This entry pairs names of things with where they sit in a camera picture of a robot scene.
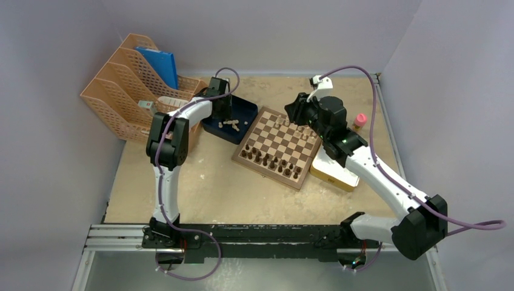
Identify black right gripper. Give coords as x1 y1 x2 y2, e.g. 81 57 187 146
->
285 92 330 141

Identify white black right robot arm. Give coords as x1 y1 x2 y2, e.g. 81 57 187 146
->
284 93 448 260

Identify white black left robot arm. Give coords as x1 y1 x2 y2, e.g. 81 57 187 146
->
142 77 232 249

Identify wooden chess board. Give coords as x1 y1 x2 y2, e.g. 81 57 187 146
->
232 107 322 191

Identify light wooden tall piece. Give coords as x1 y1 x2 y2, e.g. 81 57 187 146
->
275 115 284 129

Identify dark blue tray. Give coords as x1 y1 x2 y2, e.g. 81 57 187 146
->
201 95 258 144

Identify white paper pack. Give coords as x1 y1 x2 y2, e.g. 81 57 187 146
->
156 96 189 112

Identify pink capped small bottle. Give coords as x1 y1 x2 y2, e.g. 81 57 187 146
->
352 113 368 131

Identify gold metal tin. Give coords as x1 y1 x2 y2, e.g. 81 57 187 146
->
310 147 359 192

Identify grey box red label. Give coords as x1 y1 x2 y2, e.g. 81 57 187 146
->
138 100 158 116

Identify blue folder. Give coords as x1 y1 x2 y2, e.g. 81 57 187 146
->
135 47 179 89

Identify peach plastic file organizer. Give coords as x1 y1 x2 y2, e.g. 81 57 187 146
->
81 33 207 144

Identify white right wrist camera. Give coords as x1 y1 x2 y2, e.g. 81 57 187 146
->
307 75 333 102

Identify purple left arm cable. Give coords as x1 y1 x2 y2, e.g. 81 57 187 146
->
154 67 241 232

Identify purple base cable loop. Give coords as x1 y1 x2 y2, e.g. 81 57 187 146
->
155 229 222 283

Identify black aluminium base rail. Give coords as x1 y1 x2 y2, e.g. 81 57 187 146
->
82 223 438 266

